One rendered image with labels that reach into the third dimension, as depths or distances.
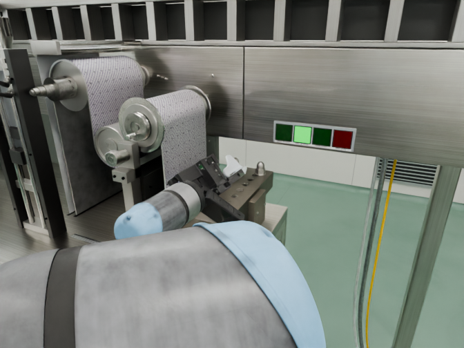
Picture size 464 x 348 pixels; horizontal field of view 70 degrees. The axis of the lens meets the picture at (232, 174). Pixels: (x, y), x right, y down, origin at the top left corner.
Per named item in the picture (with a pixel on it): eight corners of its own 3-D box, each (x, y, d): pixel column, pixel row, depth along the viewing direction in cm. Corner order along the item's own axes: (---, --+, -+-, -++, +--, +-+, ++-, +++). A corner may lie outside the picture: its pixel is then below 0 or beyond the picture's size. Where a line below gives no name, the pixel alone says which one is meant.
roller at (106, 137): (97, 163, 100) (90, 124, 95) (150, 141, 121) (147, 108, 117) (128, 169, 95) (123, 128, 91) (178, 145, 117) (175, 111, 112)
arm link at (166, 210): (113, 255, 55) (106, 209, 52) (157, 226, 64) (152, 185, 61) (150, 269, 51) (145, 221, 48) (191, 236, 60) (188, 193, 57)
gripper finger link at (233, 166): (242, 145, 78) (218, 159, 72) (256, 166, 78) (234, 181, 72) (234, 151, 80) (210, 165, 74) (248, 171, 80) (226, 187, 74)
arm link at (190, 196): (197, 217, 58) (170, 234, 63) (210, 206, 62) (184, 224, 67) (172, 182, 58) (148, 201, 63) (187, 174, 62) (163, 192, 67)
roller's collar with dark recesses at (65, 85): (45, 100, 92) (40, 76, 90) (63, 97, 97) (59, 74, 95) (61, 102, 90) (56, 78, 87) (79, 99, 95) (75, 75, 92)
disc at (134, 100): (121, 148, 93) (114, 95, 88) (123, 148, 94) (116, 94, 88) (165, 156, 88) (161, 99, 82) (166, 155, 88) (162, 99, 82)
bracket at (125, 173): (121, 245, 98) (106, 146, 86) (135, 235, 103) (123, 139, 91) (134, 249, 96) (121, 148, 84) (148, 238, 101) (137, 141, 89)
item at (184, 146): (165, 195, 93) (159, 132, 86) (205, 168, 113) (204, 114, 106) (166, 196, 93) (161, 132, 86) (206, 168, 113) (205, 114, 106)
